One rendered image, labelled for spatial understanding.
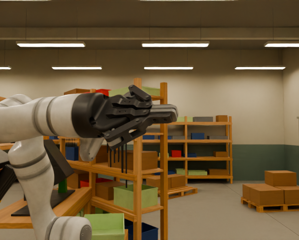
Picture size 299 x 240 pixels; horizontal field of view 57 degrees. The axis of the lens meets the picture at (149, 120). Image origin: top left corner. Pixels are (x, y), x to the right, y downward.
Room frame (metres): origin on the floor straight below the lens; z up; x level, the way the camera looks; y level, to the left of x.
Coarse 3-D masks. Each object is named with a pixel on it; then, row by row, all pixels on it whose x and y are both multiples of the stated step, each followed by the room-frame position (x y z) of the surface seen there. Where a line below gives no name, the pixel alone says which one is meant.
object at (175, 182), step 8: (168, 176) 7.76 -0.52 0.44; (176, 176) 7.76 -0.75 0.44; (184, 176) 7.94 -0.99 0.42; (152, 184) 7.33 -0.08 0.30; (168, 184) 7.54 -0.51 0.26; (176, 184) 7.74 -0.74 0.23; (184, 184) 7.93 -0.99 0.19; (168, 192) 7.08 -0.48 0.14; (176, 192) 7.14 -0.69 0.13; (192, 192) 7.65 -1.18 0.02
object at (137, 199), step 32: (160, 96) 3.49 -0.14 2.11; (160, 128) 3.56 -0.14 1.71; (96, 160) 4.28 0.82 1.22; (128, 160) 3.51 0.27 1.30; (160, 160) 3.56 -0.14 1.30; (96, 192) 4.09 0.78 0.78; (128, 192) 3.41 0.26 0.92; (160, 192) 3.56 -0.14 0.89; (128, 224) 4.14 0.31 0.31; (160, 224) 3.56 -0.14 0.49
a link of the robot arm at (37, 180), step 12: (24, 168) 0.54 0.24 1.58; (36, 168) 0.55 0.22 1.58; (48, 168) 0.57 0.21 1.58; (24, 180) 0.55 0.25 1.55; (36, 180) 0.56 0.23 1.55; (48, 180) 0.58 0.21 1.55; (24, 192) 0.58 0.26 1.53; (36, 192) 0.57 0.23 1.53; (48, 192) 0.59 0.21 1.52; (36, 204) 0.59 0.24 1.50; (48, 204) 0.63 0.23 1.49; (36, 216) 0.61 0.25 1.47; (48, 216) 0.64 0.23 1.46; (36, 228) 0.62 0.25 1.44; (48, 228) 0.64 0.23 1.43
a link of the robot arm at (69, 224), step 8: (72, 216) 0.67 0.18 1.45; (56, 224) 0.64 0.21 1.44; (64, 224) 0.64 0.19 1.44; (72, 224) 0.63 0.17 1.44; (80, 224) 0.64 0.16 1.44; (88, 224) 0.67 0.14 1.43; (56, 232) 0.63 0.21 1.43; (64, 232) 0.62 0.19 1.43; (72, 232) 0.62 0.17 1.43; (80, 232) 0.63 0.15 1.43; (88, 232) 0.66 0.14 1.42
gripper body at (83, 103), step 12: (84, 96) 0.44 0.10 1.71; (96, 96) 0.44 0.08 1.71; (108, 96) 0.47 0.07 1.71; (120, 96) 0.46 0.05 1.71; (72, 108) 0.43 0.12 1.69; (84, 108) 0.42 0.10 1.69; (96, 108) 0.44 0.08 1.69; (108, 108) 0.44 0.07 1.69; (120, 108) 0.43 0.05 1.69; (72, 120) 0.43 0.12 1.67; (84, 120) 0.42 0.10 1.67; (96, 120) 0.43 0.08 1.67; (108, 120) 0.42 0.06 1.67; (120, 120) 0.41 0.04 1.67; (84, 132) 0.44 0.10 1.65; (96, 132) 0.43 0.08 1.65
